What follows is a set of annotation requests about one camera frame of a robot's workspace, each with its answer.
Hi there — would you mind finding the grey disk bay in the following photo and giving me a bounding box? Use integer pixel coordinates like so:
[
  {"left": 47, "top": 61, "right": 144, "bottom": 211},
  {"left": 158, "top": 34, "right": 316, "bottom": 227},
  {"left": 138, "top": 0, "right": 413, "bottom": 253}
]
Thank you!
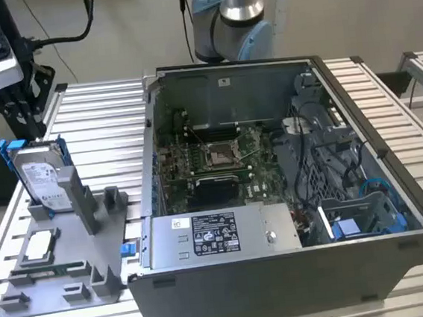
[{"left": 313, "top": 187, "right": 408, "bottom": 245}]

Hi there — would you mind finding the grey metal drive cage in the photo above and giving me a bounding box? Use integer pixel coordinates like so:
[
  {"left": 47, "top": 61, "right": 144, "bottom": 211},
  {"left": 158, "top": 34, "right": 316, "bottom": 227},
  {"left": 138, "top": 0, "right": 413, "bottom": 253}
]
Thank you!
[{"left": 268, "top": 87, "right": 375, "bottom": 213}]

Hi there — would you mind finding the thin wire locking lever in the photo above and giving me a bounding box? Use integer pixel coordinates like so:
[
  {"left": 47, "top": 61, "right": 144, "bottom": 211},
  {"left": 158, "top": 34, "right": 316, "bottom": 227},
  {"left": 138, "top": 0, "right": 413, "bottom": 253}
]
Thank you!
[{"left": 188, "top": 124, "right": 208, "bottom": 147}]

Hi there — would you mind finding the thick black gripper cable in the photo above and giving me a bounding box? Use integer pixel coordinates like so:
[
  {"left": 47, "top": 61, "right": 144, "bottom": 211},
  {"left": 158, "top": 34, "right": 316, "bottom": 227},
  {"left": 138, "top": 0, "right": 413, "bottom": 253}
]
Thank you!
[{"left": 18, "top": 0, "right": 97, "bottom": 52}]

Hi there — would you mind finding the CPU socket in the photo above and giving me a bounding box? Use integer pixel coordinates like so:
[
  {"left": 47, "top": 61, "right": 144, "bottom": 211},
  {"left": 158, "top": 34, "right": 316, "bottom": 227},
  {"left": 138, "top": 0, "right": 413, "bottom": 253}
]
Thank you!
[{"left": 203, "top": 138, "right": 243, "bottom": 168}]

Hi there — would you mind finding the black wire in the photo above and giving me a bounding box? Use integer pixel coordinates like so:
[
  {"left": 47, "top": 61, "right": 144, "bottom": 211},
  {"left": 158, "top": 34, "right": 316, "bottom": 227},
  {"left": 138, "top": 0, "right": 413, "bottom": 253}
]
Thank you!
[
  {"left": 337, "top": 138, "right": 375, "bottom": 200},
  {"left": 286, "top": 98, "right": 325, "bottom": 204}
]

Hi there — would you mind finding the metal socket cover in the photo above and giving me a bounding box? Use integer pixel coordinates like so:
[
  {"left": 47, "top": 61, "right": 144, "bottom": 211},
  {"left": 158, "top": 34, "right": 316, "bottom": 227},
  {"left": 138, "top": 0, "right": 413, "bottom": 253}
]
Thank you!
[{"left": 235, "top": 128, "right": 263, "bottom": 157}]

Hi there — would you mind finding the silver CPU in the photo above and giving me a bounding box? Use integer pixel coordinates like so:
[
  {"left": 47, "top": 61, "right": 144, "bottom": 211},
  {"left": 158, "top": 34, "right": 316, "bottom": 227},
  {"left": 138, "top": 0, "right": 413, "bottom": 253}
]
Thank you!
[{"left": 22, "top": 230, "right": 57, "bottom": 260}]

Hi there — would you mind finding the blue case latch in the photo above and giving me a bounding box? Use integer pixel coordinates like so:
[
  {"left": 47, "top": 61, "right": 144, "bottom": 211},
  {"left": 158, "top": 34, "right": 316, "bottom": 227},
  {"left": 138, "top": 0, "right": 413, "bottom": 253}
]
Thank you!
[{"left": 118, "top": 242, "right": 137, "bottom": 258}]

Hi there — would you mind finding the black box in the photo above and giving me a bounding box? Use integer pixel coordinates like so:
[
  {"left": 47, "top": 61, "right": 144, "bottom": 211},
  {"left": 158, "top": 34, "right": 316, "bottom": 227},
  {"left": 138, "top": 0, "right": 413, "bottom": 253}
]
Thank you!
[{"left": 375, "top": 69, "right": 415, "bottom": 101}]

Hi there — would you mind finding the blue disk carrier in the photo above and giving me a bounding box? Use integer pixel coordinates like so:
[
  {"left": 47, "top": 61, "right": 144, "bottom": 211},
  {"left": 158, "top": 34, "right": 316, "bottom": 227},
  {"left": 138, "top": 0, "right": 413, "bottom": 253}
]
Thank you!
[{"left": 329, "top": 216, "right": 363, "bottom": 241}]

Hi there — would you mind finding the hard disk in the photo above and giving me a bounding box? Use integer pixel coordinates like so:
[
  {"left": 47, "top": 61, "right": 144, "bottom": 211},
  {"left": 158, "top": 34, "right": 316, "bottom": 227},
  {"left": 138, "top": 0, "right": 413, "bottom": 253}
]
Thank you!
[{"left": 0, "top": 133, "right": 77, "bottom": 219}]

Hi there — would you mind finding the silver power supply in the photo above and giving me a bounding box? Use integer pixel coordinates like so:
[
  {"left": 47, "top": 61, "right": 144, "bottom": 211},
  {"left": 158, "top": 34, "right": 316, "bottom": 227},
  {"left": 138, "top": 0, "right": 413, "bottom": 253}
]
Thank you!
[{"left": 144, "top": 201, "right": 304, "bottom": 269}]

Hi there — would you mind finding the green motherboard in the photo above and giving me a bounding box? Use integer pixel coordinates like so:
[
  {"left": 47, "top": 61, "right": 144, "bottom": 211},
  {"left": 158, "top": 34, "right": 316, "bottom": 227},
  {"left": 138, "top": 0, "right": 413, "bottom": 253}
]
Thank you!
[{"left": 151, "top": 116, "right": 303, "bottom": 215}]

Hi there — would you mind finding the black open PC case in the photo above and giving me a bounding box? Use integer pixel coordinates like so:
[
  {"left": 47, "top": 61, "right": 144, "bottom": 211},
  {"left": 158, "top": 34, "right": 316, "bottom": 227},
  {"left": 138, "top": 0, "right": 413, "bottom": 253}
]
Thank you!
[{"left": 107, "top": 43, "right": 423, "bottom": 317}]

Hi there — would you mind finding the grey plastic parts rack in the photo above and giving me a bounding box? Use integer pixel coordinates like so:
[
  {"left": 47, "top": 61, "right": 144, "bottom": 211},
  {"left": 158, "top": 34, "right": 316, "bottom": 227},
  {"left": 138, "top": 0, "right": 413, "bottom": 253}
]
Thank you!
[{"left": 0, "top": 161, "right": 140, "bottom": 317}]

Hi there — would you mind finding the green RAM stick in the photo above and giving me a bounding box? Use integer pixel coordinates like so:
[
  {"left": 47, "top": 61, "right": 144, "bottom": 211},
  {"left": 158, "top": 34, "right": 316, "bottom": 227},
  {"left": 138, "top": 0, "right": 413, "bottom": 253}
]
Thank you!
[{"left": 12, "top": 262, "right": 85, "bottom": 280}]

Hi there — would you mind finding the blue wire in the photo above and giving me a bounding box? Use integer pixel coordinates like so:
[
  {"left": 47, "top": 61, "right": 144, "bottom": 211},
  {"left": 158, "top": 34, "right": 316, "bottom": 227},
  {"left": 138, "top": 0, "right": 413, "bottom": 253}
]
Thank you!
[{"left": 358, "top": 174, "right": 406, "bottom": 224}]

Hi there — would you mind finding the thin black hanging cable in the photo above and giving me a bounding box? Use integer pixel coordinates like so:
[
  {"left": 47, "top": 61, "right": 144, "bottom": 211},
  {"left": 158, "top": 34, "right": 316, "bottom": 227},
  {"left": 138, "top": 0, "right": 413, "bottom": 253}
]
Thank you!
[{"left": 178, "top": 0, "right": 196, "bottom": 63}]

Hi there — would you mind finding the black RAM slot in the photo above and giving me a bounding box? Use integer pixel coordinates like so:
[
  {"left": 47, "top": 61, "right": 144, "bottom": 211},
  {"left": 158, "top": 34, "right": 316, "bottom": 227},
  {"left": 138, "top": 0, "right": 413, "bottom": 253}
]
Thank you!
[{"left": 185, "top": 122, "right": 241, "bottom": 140}]

